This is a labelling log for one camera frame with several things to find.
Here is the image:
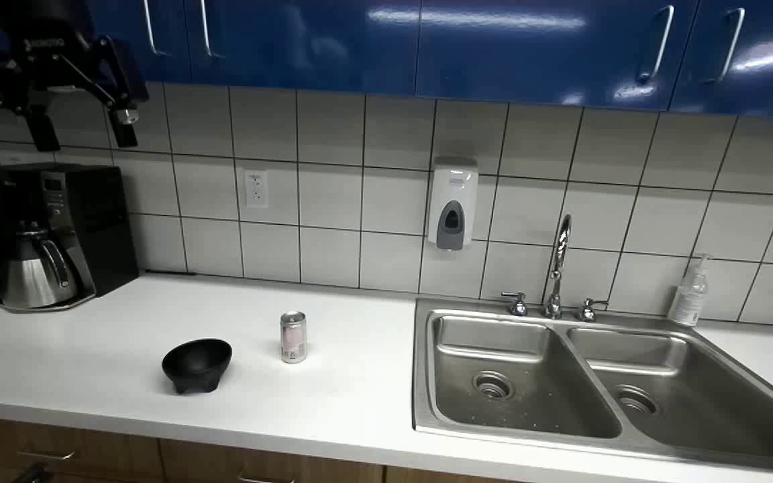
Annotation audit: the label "black coffee maker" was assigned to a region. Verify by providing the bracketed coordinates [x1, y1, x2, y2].
[0, 162, 140, 310]

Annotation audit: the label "clear soap pump bottle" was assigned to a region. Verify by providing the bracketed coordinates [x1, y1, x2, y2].
[669, 258, 708, 326]

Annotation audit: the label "black bowl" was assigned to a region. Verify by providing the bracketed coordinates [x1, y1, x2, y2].
[162, 337, 233, 393]

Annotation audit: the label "white wall outlet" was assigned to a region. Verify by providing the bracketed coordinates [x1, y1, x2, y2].
[244, 168, 269, 209]

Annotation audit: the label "white wall soap dispenser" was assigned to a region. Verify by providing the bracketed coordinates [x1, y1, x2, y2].
[426, 158, 478, 252]

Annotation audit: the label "wooden lower cabinet drawers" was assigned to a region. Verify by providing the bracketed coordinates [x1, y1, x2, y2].
[0, 420, 501, 483]

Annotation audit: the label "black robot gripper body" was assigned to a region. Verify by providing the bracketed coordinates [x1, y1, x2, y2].
[0, 0, 148, 111]

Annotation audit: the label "silver soda can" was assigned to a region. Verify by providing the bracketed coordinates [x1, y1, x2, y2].
[280, 310, 305, 364]

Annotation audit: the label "stainless steel double sink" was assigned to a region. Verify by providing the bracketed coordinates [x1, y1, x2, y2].
[411, 301, 773, 471]

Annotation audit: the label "chrome sink faucet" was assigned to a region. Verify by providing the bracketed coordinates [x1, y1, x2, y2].
[501, 211, 611, 325]

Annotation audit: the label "blue upper cabinets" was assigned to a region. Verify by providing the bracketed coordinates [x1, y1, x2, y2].
[85, 0, 773, 118]

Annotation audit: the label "steel coffee carafe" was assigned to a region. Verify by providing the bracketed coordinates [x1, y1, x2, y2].
[0, 227, 79, 310]

